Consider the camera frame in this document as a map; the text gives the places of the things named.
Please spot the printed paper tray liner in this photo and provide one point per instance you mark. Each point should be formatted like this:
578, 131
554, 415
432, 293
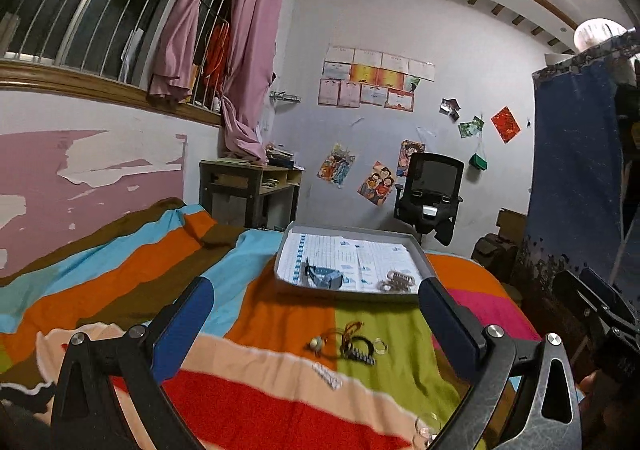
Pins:
369, 266

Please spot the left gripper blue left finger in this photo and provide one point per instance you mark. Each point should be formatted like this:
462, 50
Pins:
86, 412

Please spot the pink curtain left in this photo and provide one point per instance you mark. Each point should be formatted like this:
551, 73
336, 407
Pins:
174, 54

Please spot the pink curtain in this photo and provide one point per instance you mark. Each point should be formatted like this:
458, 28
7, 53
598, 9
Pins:
254, 27
174, 54

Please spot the certificates on wall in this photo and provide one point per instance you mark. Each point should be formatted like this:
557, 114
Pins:
352, 77

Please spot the white rhinestone hair clip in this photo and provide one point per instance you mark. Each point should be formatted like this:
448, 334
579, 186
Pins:
327, 376

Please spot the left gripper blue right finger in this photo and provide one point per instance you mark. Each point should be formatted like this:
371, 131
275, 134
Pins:
545, 413

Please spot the colourful striped bed blanket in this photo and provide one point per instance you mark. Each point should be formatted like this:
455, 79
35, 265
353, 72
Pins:
248, 381

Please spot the blue hair claw clip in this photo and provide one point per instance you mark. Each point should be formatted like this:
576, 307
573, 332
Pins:
320, 277

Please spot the grey metal tray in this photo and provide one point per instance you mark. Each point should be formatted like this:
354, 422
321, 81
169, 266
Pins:
356, 233

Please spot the black office chair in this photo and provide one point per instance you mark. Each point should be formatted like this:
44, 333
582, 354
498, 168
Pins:
430, 198

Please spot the cartoon family poster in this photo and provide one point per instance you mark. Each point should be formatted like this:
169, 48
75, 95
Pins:
378, 184

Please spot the barred window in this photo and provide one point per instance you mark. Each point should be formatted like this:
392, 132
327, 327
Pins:
105, 50

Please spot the green small hanging bag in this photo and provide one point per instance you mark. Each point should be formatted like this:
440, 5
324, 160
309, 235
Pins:
478, 160

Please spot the poster behind chair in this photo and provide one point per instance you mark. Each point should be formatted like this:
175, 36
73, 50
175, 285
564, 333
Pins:
407, 149

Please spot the pink curtain right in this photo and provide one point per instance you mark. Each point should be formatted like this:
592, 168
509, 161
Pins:
254, 27

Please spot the cartoon poster left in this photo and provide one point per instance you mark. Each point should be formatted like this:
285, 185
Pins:
336, 166

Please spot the dark wooden desk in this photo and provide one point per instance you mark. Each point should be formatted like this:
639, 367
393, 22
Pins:
255, 183

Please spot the green photos on wall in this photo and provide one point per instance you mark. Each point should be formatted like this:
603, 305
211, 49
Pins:
473, 128

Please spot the red paper wall decoration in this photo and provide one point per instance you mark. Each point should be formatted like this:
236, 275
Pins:
505, 124

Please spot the blue patterned hanging cloth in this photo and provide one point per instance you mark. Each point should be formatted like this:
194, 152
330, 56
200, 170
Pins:
584, 205

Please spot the photo cluster on wall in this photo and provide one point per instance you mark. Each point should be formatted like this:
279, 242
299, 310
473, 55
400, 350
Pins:
450, 107

